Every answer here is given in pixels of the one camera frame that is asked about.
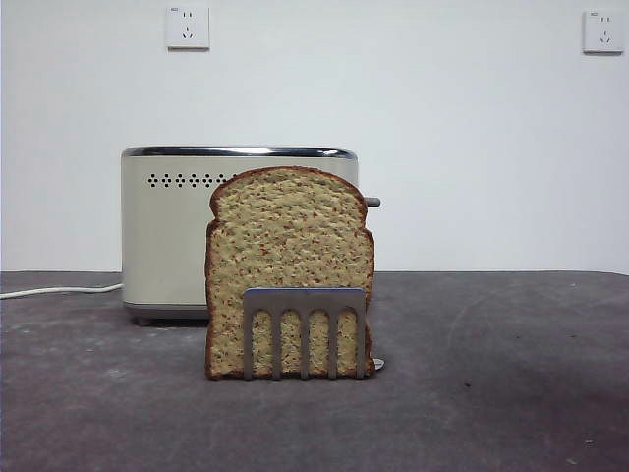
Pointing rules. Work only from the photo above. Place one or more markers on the cream steel toaster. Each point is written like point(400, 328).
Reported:
point(162, 236)

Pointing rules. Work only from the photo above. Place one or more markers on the brown wholegrain bread slice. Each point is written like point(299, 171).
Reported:
point(290, 236)

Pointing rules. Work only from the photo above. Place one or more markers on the polished steel toast rack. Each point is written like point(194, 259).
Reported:
point(304, 297)

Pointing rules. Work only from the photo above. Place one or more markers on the white wall socket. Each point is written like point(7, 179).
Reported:
point(603, 32)
point(188, 28)

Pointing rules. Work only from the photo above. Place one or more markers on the grey toaster lever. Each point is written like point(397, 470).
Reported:
point(374, 201)

